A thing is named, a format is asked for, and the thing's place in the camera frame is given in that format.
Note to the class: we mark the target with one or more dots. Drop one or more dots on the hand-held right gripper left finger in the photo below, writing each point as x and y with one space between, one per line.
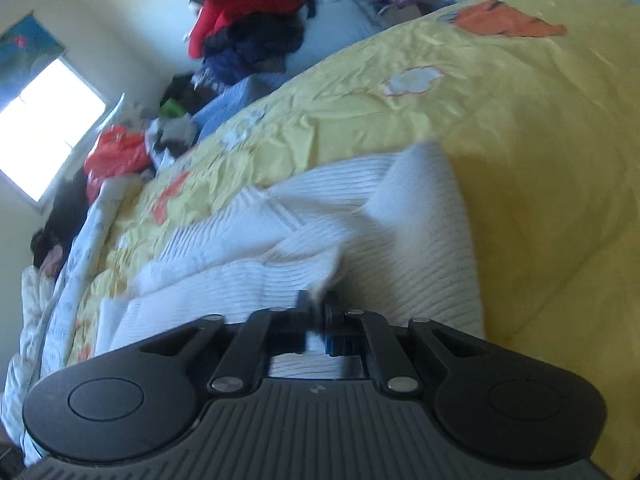
307 327

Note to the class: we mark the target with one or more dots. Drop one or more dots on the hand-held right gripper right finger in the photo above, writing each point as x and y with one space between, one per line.
331 340

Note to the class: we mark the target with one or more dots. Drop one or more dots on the white knit sweater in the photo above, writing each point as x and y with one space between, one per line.
280 280

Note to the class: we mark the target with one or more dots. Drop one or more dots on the pile of dark clothes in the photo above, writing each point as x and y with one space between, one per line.
260 42

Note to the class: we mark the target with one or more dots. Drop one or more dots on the grey cloth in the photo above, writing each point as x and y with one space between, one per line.
175 135

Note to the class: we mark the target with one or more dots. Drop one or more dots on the blue cloth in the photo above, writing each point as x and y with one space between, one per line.
225 102

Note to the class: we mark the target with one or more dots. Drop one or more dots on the white printed quilt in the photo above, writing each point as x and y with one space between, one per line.
65 280

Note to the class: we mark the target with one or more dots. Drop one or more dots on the green object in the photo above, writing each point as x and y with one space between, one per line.
172 108

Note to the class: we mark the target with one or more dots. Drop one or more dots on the orange-red plastic bag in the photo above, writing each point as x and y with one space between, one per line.
115 155

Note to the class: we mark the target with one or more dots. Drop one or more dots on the pink cloth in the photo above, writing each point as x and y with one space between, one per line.
52 262

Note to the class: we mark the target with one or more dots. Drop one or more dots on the black cloth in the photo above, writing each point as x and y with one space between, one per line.
65 210

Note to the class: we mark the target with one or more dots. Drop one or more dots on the yellow printed blanket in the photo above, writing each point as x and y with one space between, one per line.
500 125

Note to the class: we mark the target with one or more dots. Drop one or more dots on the red garment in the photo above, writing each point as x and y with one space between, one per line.
225 12

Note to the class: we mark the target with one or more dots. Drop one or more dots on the bright window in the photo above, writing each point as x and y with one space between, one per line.
47 130

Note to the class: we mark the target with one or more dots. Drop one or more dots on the blue wall poster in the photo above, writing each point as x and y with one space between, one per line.
27 42

